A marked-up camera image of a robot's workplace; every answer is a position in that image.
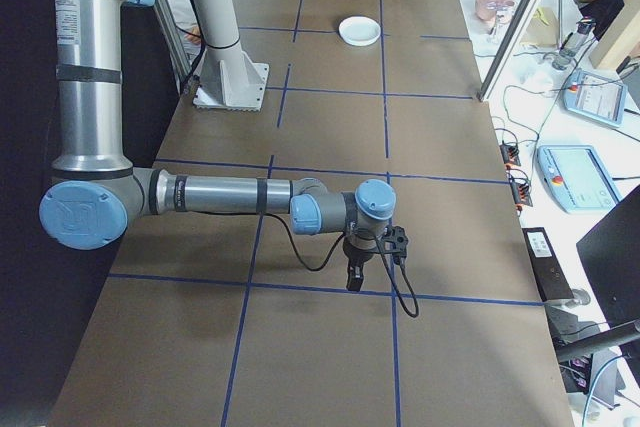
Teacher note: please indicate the light blue ceramic plate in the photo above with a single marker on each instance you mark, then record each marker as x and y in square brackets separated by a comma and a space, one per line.
[359, 44]
[359, 41]

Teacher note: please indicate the white ceramic plate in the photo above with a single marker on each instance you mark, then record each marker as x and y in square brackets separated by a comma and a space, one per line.
[359, 27]

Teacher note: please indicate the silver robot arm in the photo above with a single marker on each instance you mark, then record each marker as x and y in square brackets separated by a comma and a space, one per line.
[90, 97]

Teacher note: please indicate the coat person left hand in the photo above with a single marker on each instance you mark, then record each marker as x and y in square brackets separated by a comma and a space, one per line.
[193, 35]

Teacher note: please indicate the power strip with red plugs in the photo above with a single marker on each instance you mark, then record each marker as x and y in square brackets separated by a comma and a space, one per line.
[520, 192]
[510, 153]

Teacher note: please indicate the black box with white label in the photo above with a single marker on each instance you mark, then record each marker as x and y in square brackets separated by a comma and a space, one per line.
[550, 272]

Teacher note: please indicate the white side table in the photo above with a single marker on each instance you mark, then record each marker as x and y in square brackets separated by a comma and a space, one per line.
[525, 112]

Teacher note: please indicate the blue grey teach pendant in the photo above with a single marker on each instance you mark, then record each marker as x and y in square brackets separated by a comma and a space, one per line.
[597, 97]
[580, 179]

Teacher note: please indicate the crumpled white tissue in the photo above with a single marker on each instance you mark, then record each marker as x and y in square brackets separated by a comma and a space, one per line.
[536, 79]

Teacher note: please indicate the black computer monitor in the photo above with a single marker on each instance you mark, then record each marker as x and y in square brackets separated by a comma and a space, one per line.
[615, 272]

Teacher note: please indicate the pink bowl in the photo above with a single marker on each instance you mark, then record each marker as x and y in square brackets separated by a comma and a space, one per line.
[481, 2]

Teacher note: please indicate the clear plastic bottle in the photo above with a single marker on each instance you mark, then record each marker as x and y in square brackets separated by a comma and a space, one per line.
[570, 49]

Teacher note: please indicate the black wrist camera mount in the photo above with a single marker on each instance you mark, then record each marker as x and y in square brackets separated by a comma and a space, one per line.
[398, 242]

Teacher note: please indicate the metal bar V frame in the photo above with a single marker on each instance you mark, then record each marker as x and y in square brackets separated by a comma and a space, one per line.
[176, 44]

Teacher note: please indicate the aluminium profile post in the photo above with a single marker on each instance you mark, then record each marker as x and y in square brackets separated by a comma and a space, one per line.
[525, 12]

